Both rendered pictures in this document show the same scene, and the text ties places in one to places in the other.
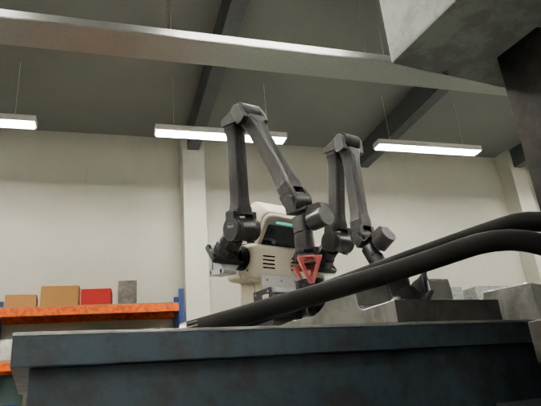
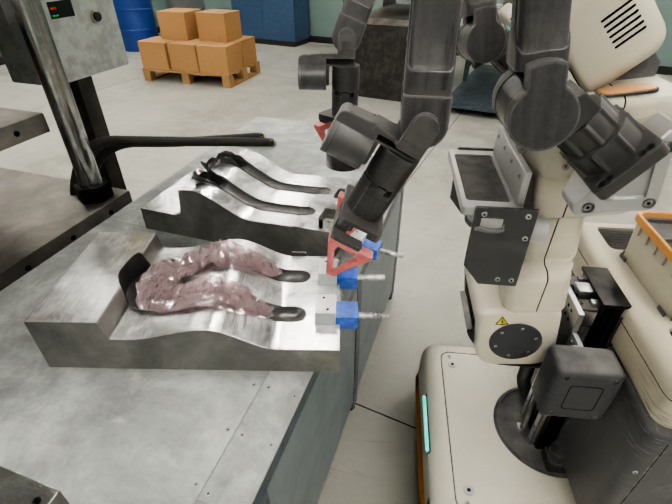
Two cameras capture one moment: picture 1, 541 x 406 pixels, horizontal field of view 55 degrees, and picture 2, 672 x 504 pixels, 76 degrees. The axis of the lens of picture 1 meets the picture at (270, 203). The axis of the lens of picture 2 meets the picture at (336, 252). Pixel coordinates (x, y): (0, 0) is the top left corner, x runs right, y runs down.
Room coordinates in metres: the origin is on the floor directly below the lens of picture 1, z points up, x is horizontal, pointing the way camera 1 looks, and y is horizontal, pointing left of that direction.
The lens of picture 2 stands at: (2.08, -0.79, 1.40)
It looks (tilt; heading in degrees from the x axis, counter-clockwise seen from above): 36 degrees down; 134
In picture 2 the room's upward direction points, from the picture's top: straight up
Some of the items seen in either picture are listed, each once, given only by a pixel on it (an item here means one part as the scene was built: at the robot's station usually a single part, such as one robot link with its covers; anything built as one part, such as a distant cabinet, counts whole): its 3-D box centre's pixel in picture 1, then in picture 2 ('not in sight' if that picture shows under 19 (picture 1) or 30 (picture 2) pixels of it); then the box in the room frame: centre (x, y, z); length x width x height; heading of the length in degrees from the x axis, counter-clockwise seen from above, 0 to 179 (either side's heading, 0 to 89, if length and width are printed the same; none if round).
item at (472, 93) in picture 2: not in sight; (499, 50); (-0.15, 4.08, 0.46); 1.90 x 0.70 x 0.92; 108
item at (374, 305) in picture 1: (374, 316); (254, 196); (1.24, -0.22, 0.87); 0.50 x 0.26 x 0.14; 25
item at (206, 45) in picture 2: not in sight; (199, 44); (-3.19, 2.26, 0.37); 1.20 x 0.82 x 0.74; 26
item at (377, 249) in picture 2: not in sight; (375, 249); (1.58, -0.14, 0.83); 0.13 x 0.05 x 0.05; 21
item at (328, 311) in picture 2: not in sight; (352, 315); (1.71, -0.36, 0.85); 0.13 x 0.05 x 0.05; 43
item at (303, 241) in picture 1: (304, 246); (344, 106); (1.43, -0.09, 1.11); 0.10 x 0.07 x 0.07; 6
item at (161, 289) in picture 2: not in sight; (207, 275); (1.47, -0.50, 0.90); 0.26 x 0.18 x 0.08; 43
